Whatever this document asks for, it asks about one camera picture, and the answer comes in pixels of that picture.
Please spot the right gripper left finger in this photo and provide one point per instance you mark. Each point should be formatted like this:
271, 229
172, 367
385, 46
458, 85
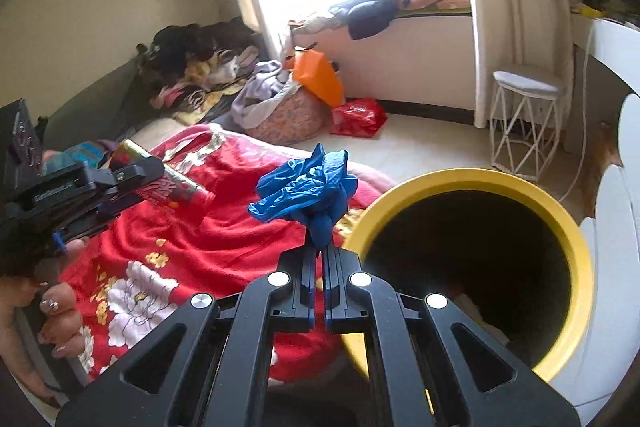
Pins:
208, 363

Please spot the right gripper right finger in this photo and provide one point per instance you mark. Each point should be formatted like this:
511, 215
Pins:
429, 363

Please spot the red green drink bottle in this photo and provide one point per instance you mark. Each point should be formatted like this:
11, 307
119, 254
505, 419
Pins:
184, 198

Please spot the blue plastic bag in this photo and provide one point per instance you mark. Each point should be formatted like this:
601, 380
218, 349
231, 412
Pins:
313, 192

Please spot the yellow rimmed trash bin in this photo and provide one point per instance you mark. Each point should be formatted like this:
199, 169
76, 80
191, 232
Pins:
505, 243

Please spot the person's left hand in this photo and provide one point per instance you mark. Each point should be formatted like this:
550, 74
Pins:
37, 318

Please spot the red floral blanket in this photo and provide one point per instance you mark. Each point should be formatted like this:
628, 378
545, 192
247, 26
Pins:
135, 274

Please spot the beige bed sheet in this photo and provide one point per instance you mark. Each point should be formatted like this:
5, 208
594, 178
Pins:
156, 132

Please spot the grey headboard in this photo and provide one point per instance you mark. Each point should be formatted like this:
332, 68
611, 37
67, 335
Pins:
112, 108

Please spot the pile of clothes on bed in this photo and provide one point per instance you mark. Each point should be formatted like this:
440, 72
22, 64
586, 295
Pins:
194, 72

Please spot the lavender garment in basket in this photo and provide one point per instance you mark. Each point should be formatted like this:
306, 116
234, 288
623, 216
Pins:
268, 86

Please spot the red plastic bag on floor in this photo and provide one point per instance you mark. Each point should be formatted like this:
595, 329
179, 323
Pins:
360, 118

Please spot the floral laundry basket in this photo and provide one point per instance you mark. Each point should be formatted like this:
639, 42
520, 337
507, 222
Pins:
299, 117

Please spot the orange shopping bag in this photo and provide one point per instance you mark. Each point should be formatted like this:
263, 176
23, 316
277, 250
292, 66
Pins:
313, 70

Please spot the white dresser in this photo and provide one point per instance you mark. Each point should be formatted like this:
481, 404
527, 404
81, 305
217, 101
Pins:
600, 376

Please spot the dark jacket on windowsill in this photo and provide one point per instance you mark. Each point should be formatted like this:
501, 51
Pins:
365, 18

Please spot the dark box on dresser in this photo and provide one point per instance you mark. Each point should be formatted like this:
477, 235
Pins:
624, 11

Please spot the white wire frame stool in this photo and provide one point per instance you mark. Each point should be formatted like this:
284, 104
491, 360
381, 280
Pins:
525, 121

